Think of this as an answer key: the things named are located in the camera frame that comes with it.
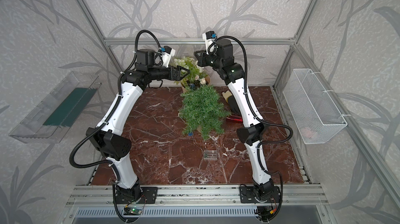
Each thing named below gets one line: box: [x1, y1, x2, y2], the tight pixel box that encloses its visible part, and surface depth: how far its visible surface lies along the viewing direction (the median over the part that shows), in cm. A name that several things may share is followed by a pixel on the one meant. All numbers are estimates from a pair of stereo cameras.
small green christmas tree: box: [178, 84, 231, 141], surface depth 76 cm
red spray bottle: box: [226, 116, 244, 123], surface depth 99 cm
